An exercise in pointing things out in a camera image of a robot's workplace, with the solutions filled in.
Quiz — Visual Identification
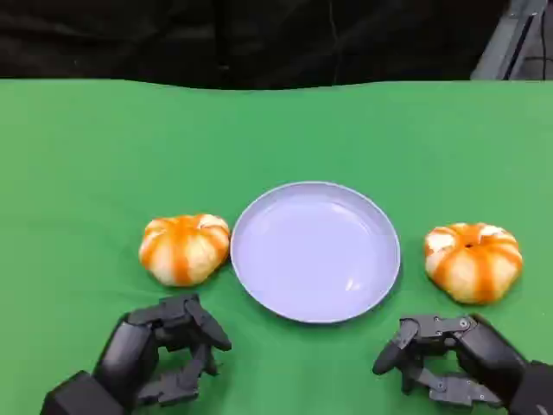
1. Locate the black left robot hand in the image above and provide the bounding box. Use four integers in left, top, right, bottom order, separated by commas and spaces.
92, 293, 233, 408

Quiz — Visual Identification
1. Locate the grey metal frame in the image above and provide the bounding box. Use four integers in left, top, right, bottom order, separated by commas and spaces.
470, 0, 553, 82

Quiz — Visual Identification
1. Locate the lilac plate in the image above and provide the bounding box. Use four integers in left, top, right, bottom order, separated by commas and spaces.
230, 180, 402, 324

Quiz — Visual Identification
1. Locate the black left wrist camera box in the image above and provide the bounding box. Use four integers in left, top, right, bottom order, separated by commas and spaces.
41, 370, 135, 415

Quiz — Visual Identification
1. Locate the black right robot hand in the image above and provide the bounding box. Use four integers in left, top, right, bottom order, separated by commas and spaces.
372, 313, 531, 410

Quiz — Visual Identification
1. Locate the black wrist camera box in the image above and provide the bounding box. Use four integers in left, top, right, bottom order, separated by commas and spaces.
509, 361, 553, 415
41, 370, 135, 415

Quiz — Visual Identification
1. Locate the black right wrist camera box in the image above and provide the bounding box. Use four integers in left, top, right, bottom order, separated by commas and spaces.
509, 361, 553, 415

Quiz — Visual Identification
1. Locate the green table cloth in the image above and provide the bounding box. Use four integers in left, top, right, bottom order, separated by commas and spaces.
0, 78, 553, 415

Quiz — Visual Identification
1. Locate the orange and white bread roll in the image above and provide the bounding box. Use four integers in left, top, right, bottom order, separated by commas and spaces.
423, 222, 524, 306
138, 213, 231, 287

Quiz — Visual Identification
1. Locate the black drape cloth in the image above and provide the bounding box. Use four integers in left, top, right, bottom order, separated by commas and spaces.
0, 0, 506, 91

